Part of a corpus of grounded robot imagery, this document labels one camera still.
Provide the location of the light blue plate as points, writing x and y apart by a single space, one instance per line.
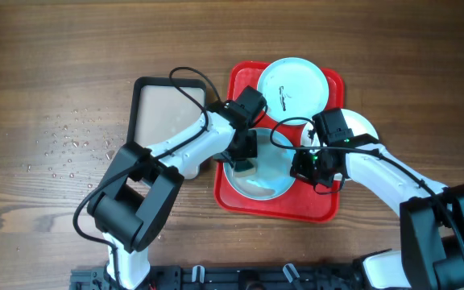
293 87
271 178

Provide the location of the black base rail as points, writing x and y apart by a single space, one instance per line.
321 276

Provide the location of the red plastic tray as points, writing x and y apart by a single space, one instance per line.
300 202

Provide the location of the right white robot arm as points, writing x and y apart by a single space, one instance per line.
431 254

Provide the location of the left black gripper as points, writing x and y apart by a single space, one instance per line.
249 151

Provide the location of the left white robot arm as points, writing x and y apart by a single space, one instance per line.
132 203

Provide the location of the light blue plate bottom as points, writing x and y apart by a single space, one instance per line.
271 178

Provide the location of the black water tray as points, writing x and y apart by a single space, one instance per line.
164 113

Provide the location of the green yellow sponge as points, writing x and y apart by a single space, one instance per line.
244 168

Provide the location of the light blue plate top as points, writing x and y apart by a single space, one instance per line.
293 87

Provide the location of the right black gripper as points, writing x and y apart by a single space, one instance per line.
299 170

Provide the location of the white plate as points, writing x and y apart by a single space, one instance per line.
363 125

